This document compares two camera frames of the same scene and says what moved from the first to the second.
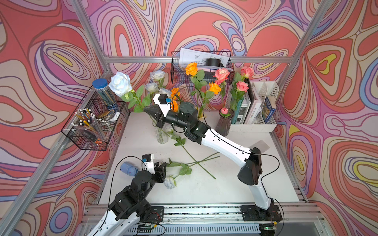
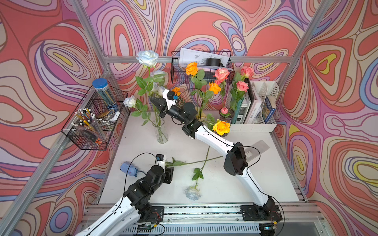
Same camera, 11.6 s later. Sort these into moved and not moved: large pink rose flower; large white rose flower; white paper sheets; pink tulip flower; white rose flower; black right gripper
Moved: black right gripper; large white rose flower; white rose flower
Not moved: large pink rose flower; pink tulip flower; white paper sheets
